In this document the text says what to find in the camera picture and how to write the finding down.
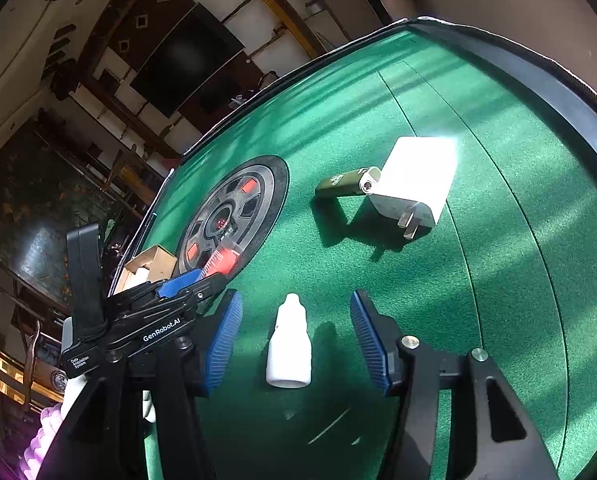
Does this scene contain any olive green lighter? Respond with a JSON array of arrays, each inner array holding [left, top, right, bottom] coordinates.
[[315, 166, 382, 200]]

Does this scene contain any black wall television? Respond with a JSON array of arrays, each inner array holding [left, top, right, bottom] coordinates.
[[130, 2, 246, 118]]

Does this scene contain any round table centre panel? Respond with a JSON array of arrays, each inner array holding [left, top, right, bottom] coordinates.
[[174, 155, 290, 281]]

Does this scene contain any shallow cardboard box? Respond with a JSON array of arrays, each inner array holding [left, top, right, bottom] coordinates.
[[109, 245, 178, 296]]

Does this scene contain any small white dropper bottle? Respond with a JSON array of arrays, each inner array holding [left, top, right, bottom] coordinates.
[[265, 292, 313, 390]]

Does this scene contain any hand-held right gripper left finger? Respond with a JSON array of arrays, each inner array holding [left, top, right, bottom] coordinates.
[[38, 287, 244, 480]]

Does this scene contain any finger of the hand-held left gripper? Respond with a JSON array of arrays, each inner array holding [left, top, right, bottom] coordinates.
[[156, 267, 204, 301], [178, 274, 228, 313]]

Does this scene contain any floral wall painting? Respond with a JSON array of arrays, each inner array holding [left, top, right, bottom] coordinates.
[[0, 120, 129, 306]]

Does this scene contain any purple coiled cord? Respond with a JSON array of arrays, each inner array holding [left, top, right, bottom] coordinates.
[[22, 405, 69, 480]]

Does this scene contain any clear red syringe pack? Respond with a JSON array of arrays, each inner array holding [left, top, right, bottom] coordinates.
[[198, 240, 244, 278]]

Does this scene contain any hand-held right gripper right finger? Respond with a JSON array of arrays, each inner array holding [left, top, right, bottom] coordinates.
[[349, 289, 562, 480]]

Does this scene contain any large white charger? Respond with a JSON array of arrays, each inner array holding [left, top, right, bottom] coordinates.
[[367, 136, 460, 241]]

